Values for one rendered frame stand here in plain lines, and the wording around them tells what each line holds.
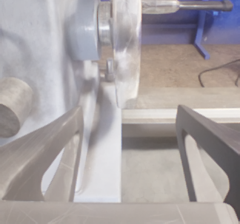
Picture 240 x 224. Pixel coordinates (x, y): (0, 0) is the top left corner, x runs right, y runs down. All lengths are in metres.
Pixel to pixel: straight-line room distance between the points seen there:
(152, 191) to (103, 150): 0.24
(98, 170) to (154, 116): 0.28
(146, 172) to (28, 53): 0.41
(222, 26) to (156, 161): 3.26
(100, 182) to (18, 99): 0.14
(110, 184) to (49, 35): 0.18
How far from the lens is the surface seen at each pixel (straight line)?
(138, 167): 0.57
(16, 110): 0.21
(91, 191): 0.28
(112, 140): 0.33
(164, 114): 0.54
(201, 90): 0.68
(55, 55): 0.23
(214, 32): 3.70
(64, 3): 0.27
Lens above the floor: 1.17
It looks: 35 degrees down
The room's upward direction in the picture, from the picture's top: 1 degrees counter-clockwise
